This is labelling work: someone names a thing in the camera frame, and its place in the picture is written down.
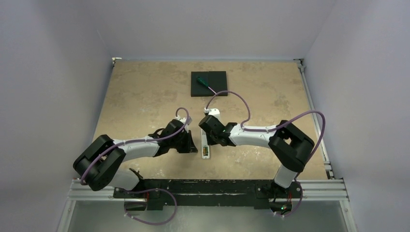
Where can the black foam pad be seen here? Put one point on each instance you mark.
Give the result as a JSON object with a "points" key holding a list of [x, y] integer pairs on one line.
{"points": [[217, 80]]}

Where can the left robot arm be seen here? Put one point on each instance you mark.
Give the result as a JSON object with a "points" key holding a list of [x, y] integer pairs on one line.
{"points": [[99, 165]]}

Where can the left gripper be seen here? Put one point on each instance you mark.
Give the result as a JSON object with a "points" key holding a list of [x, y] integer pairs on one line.
{"points": [[189, 145]]}

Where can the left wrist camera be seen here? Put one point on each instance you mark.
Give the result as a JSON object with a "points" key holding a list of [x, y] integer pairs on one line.
{"points": [[186, 121]]}

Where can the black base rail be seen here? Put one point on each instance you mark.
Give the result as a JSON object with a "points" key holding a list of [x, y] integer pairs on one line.
{"points": [[155, 194]]}

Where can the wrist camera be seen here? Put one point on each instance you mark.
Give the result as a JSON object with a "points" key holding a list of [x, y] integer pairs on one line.
{"points": [[212, 111], [186, 121]]}

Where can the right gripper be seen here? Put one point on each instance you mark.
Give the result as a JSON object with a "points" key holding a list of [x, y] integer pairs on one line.
{"points": [[207, 126]]}

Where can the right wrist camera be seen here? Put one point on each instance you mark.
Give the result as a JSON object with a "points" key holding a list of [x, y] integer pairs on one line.
{"points": [[212, 111]]}

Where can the white remote control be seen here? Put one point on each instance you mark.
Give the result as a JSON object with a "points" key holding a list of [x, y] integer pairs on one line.
{"points": [[204, 142]]}

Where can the green handled screwdriver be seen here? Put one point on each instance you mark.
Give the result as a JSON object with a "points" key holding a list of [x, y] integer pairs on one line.
{"points": [[205, 84]]}

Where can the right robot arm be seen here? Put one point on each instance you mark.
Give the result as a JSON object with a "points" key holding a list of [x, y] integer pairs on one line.
{"points": [[292, 147]]}

